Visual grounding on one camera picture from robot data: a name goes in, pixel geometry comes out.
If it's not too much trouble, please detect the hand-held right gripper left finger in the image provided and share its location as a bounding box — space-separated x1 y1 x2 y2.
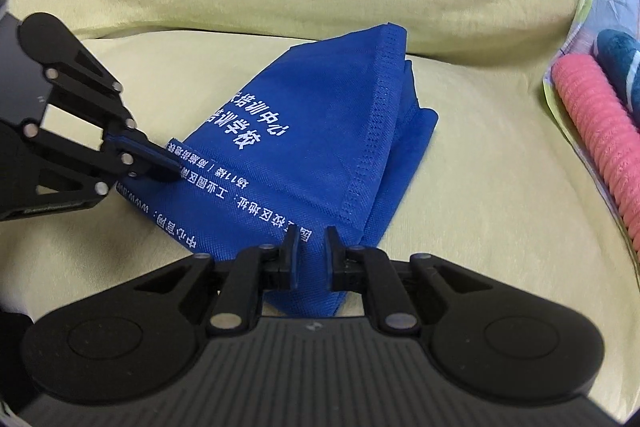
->
135 227 302 334

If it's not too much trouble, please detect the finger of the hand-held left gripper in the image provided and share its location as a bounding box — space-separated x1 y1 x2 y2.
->
22 122 180 208
17 13 177 164

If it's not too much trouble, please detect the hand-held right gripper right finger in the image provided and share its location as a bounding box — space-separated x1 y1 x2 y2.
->
325 227 495 334

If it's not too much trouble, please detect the teal towel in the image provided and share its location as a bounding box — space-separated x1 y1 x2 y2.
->
592 29 640 114

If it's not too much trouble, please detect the blue shopping bag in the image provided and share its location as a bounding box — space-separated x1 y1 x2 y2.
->
115 23 440 318

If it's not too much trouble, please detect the pink knitted towel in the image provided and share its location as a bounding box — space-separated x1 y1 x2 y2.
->
551 56 640 254

